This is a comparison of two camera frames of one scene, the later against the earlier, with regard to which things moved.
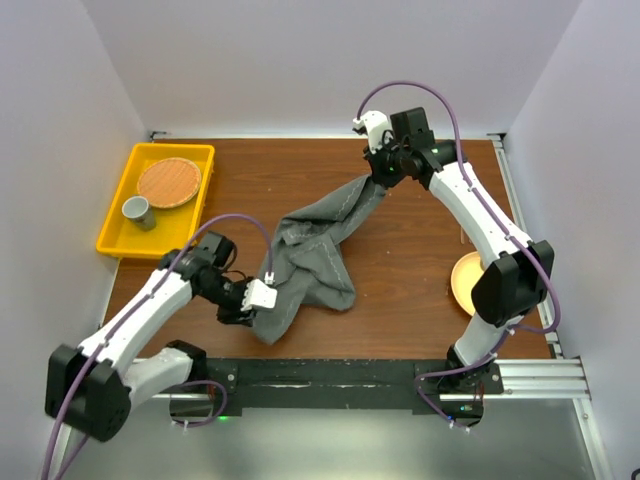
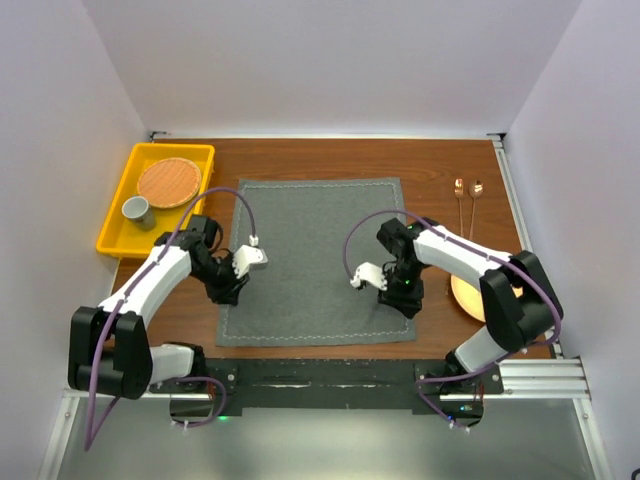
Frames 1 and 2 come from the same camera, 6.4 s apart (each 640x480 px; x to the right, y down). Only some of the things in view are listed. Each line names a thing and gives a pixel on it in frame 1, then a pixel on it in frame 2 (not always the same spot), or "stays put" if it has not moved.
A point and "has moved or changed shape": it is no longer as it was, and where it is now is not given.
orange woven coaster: (169, 182) stays put
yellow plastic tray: (175, 227) stays put
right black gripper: (386, 181) → (409, 303)
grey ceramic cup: (138, 209) stays put
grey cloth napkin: (303, 263) has moved or changed shape
